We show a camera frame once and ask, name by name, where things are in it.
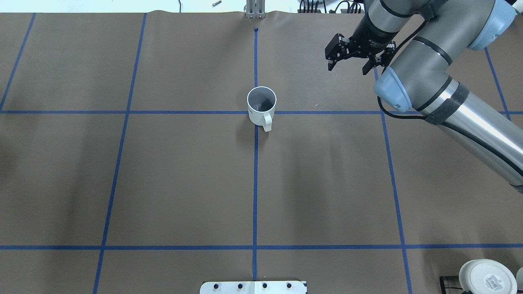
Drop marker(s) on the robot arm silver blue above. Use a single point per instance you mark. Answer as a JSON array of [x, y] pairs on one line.
[[415, 41]]

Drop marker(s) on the black wire cup rack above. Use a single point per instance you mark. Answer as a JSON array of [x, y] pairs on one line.
[[450, 285]]

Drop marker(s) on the white camera pillar base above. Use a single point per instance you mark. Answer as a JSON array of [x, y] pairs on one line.
[[254, 287]]

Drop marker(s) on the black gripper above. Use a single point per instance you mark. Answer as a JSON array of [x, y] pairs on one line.
[[371, 38]]

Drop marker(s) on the white mug with handle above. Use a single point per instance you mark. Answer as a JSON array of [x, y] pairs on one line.
[[261, 105]]

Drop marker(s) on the white cup in rack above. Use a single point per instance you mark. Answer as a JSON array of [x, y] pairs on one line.
[[486, 276]]

